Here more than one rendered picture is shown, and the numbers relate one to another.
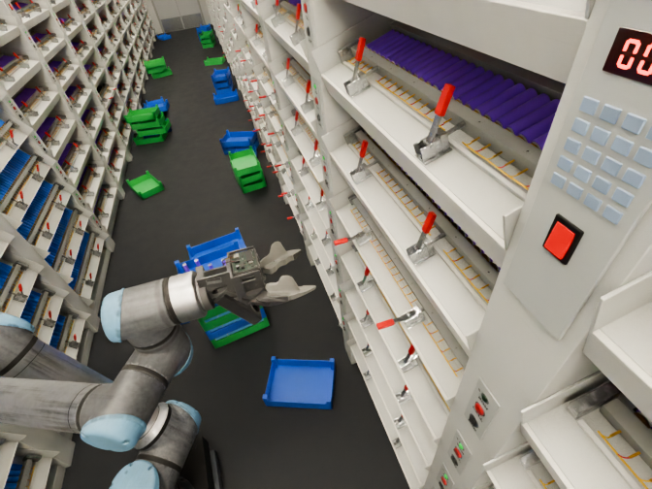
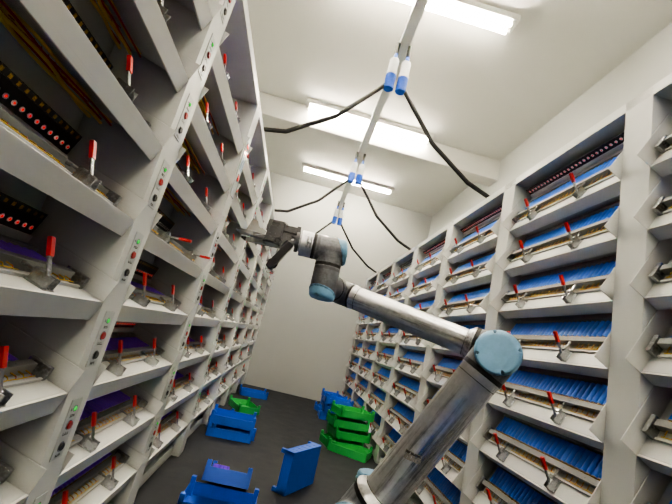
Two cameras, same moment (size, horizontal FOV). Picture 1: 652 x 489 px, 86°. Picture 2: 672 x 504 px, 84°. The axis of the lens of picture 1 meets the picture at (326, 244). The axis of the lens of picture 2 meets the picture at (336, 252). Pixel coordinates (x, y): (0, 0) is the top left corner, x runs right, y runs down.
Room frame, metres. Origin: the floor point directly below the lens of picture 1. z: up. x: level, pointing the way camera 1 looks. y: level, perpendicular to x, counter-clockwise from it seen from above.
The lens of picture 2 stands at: (1.67, 0.56, 0.78)
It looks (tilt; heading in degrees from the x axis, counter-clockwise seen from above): 13 degrees up; 189
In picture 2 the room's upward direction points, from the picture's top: 14 degrees clockwise
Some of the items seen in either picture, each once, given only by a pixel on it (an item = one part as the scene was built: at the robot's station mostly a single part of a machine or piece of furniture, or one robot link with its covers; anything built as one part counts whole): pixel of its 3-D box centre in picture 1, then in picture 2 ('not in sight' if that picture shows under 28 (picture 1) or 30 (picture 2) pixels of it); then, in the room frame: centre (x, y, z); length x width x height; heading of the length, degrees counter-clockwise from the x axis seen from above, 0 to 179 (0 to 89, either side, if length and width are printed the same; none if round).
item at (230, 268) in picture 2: not in sight; (212, 293); (-0.48, -0.43, 0.88); 0.20 x 0.09 x 1.75; 102
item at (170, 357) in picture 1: (161, 348); (325, 282); (0.41, 0.36, 0.96); 0.12 x 0.09 x 0.12; 164
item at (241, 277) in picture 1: (233, 280); (282, 236); (0.46, 0.19, 1.08); 0.12 x 0.08 x 0.09; 102
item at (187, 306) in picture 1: (190, 294); (305, 243); (0.44, 0.27, 1.07); 0.10 x 0.05 x 0.09; 12
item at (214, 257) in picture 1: (212, 269); not in sight; (1.15, 0.53, 0.44); 0.30 x 0.20 x 0.08; 109
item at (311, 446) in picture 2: not in sight; (297, 466); (-0.54, 0.31, 0.10); 0.30 x 0.08 x 0.20; 160
